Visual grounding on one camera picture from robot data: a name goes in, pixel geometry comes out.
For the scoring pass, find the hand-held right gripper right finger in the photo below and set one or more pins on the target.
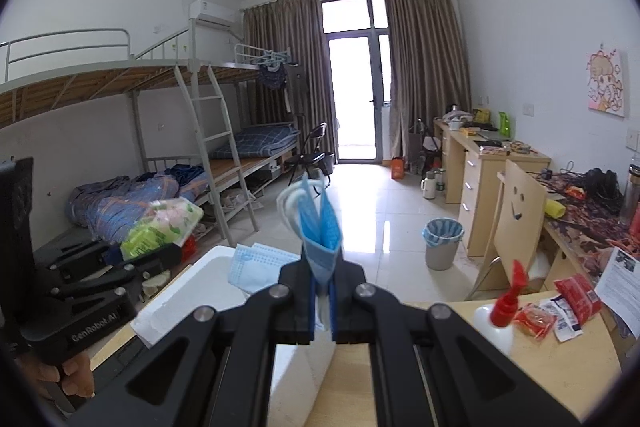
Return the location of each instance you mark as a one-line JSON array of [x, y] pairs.
[[334, 307]]

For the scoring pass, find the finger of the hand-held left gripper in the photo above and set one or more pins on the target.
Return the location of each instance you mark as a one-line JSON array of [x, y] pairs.
[[80, 254], [150, 259]]

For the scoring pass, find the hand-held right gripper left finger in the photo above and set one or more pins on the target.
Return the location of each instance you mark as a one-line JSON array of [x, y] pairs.
[[313, 307]]

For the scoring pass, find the green tissue packet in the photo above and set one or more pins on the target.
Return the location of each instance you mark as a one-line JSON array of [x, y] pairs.
[[160, 227]]

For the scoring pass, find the white foam box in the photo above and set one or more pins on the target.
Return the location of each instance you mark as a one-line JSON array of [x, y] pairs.
[[200, 279]]

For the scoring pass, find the blue face mask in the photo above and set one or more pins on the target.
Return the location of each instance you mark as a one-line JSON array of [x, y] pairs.
[[255, 264], [320, 232]]

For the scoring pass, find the person's left hand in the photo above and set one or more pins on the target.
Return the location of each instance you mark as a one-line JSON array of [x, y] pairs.
[[75, 377]]

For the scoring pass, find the blue plaid quilt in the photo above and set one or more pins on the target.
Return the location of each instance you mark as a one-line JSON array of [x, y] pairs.
[[110, 207]]

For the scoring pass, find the grey trash bin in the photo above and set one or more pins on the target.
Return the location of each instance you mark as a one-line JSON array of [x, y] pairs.
[[442, 249]]

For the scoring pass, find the grey metal bed ladder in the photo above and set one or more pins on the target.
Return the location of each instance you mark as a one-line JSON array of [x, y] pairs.
[[220, 137]]

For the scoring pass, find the orange bag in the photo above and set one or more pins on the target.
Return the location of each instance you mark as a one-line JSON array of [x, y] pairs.
[[397, 169]]

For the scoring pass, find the black folding chair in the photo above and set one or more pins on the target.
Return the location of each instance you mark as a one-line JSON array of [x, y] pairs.
[[310, 154]]

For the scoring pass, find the white thermos jug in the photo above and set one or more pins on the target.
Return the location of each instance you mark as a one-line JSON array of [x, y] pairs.
[[429, 187]]

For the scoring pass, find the blue checked bedding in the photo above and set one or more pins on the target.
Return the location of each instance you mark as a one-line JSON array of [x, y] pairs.
[[260, 139]]

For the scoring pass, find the white bottle red pump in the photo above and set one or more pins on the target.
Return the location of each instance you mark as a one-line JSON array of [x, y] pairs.
[[502, 312]]

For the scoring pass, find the grey metal bunk bed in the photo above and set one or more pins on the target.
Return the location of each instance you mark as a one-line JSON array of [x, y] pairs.
[[250, 57], [90, 79]]

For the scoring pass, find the wooden desk with drawers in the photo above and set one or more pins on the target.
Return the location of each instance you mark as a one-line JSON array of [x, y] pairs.
[[480, 177]]

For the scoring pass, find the small red snack packet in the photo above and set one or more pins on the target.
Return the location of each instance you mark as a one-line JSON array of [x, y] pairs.
[[535, 322]]

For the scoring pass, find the glass balcony door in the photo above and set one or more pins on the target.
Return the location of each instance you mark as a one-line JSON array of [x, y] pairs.
[[355, 97]]

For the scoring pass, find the wooden chair with smiley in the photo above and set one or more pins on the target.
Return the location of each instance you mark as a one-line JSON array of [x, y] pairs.
[[525, 202]]

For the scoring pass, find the dark hanging clothes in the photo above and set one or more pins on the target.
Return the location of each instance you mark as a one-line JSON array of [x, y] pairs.
[[272, 77]]

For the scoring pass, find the blue clothes hangers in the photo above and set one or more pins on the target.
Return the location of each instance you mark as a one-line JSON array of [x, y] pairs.
[[270, 56]]

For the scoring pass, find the brown curtain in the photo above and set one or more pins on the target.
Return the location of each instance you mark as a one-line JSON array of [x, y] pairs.
[[425, 57], [280, 57]]

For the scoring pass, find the yellow object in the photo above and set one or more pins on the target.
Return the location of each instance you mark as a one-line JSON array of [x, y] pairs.
[[554, 208]]

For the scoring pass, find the large red snack packet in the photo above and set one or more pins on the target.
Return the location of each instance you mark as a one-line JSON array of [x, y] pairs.
[[580, 299]]

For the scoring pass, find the white air conditioner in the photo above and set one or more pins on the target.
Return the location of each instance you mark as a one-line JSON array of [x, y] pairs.
[[210, 12]]

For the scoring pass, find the printed desk mat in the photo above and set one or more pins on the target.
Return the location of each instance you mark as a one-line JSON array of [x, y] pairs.
[[585, 237]]

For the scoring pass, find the printed paper sheet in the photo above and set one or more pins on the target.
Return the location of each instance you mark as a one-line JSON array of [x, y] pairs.
[[620, 292]]

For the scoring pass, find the black headphones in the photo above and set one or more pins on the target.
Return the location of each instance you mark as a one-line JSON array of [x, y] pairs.
[[602, 187]]

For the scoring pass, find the pink wall poster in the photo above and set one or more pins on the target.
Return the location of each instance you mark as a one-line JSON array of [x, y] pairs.
[[606, 82]]

